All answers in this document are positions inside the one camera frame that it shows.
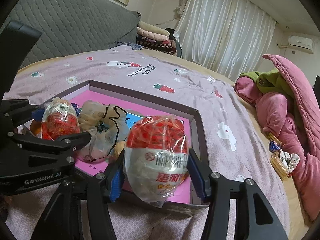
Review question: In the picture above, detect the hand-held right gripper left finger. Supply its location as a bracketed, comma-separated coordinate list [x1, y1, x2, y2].
[30, 150, 125, 240]

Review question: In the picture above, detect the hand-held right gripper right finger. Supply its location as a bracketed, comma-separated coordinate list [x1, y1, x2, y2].
[187, 150, 289, 240]

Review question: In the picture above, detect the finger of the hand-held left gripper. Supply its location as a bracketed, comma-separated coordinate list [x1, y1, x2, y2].
[14, 131, 92, 164]
[5, 99, 46, 128]

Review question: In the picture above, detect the small orange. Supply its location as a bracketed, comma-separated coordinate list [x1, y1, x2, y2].
[29, 121, 43, 138]

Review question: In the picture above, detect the toy egg with clear half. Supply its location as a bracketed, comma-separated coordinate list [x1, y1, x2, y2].
[41, 99, 80, 140]

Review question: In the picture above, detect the blue snack packet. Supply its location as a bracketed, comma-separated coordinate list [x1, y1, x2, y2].
[71, 102, 82, 117]

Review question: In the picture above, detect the beige sheer hair net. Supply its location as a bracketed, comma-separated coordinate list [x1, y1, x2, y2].
[75, 100, 130, 163]

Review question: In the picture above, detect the grey cardboard box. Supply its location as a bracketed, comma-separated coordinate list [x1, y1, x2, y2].
[17, 79, 209, 215]

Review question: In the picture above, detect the red white toy egg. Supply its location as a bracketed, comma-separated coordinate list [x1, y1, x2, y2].
[124, 115, 190, 209]

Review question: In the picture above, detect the blue candy wrapper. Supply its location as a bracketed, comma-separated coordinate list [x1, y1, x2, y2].
[269, 141, 282, 153]

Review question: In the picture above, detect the white floral scrunchie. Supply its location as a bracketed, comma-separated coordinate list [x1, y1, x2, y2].
[279, 149, 300, 174]

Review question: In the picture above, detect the grey quilted headboard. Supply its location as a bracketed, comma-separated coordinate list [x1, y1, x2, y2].
[0, 0, 142, 80]

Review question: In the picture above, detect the beige bed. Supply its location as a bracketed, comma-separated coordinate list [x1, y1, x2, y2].
[15, 47, 313, 240]

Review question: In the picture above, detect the pink quilt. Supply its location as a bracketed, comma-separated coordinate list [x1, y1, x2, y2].
[234, 54, 320, 222]

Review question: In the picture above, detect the strawberry printed blanket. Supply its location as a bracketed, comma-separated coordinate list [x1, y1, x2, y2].
[5, 46, 290, 240]

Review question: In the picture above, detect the blue patterned cloth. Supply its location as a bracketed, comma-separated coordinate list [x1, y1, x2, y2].
[116, 41, 143, 50]

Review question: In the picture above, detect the green blanket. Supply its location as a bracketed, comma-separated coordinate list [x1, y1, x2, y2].
[239, 70, 300, 105]

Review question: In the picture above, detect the dark patterned folded blanket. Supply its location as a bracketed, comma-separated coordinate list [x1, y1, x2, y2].
[136, 35, 177, 54]

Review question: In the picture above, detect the pink folded blanket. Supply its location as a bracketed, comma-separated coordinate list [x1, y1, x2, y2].
[137, 27, 170, 42]

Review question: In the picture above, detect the black bag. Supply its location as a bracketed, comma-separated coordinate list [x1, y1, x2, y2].
[165, 28, 183, 58]

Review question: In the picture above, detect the beige folded blanket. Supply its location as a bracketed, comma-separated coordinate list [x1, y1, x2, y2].
[139, 21, 169, 35]

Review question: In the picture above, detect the white curtain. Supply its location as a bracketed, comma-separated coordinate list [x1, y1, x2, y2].
[174, 0, 277, 80]

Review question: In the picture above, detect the white air conditioner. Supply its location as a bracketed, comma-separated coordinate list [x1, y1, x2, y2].
[287, 35, 315, 54]

